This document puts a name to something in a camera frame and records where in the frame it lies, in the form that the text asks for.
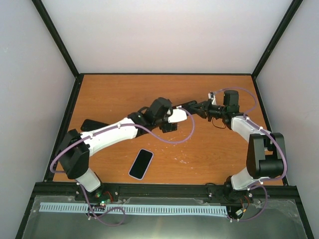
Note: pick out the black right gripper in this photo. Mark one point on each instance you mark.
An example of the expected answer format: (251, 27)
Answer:
(202, 112)

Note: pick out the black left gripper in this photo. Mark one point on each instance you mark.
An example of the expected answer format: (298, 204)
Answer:
(169, 128)

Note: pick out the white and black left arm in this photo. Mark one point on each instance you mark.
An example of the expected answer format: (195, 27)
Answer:
(76, 148)

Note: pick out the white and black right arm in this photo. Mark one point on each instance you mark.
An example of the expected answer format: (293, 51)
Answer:
(266, 155)

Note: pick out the phone with lilac case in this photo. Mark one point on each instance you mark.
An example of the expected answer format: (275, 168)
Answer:
(141, 164)

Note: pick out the black phone case on table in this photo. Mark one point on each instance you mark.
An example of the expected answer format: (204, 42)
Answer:
(90, 125)

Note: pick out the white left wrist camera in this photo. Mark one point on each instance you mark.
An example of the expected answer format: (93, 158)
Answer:
(176, 115)

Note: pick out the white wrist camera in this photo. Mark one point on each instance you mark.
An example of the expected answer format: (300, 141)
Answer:
(176, 115)
(212, 98)

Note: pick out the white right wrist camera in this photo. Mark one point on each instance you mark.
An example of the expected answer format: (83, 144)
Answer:
(212, 98)

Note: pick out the black frame rail base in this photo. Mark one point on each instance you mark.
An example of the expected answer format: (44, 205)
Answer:
(207, 193)

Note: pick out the black right frame post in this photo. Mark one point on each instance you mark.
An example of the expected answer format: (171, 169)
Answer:
(280, 30)

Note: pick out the black frame post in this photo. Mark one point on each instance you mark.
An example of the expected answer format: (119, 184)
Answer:
(43, 13)
(280, 30)

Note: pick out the light blue cable duct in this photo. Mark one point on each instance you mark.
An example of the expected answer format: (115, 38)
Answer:
(141, 210)

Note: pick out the black left frame post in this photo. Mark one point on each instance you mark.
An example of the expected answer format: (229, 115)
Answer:
(43, 13)

